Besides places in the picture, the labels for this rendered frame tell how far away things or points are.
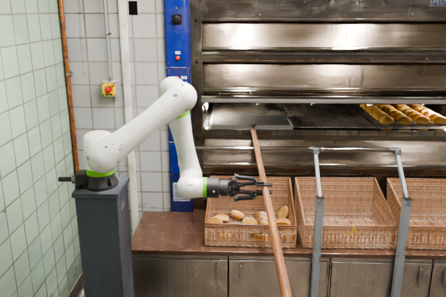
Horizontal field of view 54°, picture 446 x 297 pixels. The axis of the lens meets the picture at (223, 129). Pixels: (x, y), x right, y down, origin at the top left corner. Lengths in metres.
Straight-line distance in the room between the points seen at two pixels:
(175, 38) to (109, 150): 1.25
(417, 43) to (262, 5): 1.01
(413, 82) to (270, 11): 1.03
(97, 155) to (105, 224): 0.38
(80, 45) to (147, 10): 0.49
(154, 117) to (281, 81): 1.29
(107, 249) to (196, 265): 0.81
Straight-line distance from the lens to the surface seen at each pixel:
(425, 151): 3.27
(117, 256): 2.10
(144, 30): 2.91
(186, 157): 2.05
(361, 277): 2.88
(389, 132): 3.13
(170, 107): 1.79
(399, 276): 2.86
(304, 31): 2.89
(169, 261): 2.76
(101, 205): 2.00
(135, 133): 1.78
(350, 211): 3.16
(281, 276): 1.43
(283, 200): 3.06
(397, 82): 3.06
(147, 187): 3.16
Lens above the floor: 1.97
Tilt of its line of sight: 16 degrees down
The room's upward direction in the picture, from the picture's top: straight up
